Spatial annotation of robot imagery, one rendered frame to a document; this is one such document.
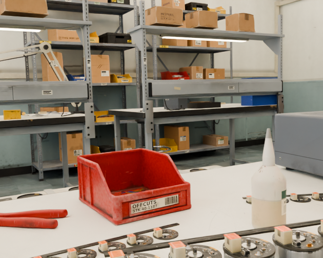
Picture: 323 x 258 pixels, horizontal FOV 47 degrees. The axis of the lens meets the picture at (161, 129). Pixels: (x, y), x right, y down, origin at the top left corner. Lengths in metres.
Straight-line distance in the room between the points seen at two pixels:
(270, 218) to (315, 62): 5.70
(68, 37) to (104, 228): 3.83
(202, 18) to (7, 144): 2.64
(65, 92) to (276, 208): 2.13
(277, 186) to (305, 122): 0.26
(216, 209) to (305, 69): 5.75
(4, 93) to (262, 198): 2.09
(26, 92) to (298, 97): 4.67
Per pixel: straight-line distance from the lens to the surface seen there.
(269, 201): 0.38
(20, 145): 4.55
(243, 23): 3.25
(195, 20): 3.01
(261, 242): 0.20
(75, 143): 4.24
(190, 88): 2.82
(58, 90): 2.42
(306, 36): 6.19
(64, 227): 0.42
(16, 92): 2.37
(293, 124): 0.64
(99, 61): 4.33
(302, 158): 0.63
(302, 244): 0.20
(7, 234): 0.42
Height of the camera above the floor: 0.89
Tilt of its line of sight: 6 degrees down
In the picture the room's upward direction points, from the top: 2 degrees counter-clockwise
